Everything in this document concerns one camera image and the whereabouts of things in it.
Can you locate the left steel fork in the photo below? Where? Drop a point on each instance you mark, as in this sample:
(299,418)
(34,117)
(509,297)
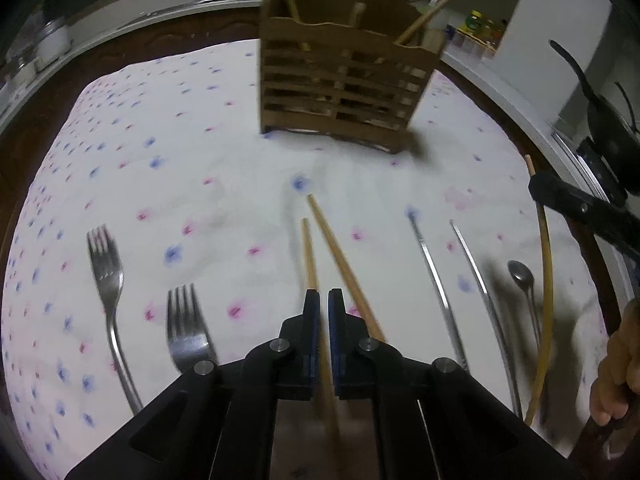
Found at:
(109,277)

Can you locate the floral white tablecloth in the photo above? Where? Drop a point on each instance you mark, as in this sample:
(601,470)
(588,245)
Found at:
(169,156)

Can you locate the right steel fork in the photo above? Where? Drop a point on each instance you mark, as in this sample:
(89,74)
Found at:
(187,333)

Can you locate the small steel spoon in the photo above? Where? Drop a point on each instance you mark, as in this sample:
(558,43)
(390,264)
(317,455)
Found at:
(523,277)

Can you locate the black wok with handle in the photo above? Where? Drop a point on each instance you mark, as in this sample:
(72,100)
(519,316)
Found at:
(611,149)

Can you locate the wooden slatted utensil holder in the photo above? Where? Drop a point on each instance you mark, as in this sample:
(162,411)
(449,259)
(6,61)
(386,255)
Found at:
(336,67)

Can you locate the yellow oil bottles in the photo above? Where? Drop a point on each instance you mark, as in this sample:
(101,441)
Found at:
(482,28)

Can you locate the steel fork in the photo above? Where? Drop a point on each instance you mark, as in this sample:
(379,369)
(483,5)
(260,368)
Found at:
(187,333)
(109,277)

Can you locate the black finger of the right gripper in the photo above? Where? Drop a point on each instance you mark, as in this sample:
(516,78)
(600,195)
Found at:
(618,227)

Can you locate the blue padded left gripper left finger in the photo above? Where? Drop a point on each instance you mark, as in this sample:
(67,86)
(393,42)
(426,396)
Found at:
(216,421)

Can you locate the person's right hand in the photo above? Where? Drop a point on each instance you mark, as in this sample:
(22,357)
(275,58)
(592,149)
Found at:
(618,370)

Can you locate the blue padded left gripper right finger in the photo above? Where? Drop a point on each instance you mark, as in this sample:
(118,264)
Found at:
(433,420)

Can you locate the bamboo chopstick pair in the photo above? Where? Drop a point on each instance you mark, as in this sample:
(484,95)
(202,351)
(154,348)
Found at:
(325,399)
(347,274)

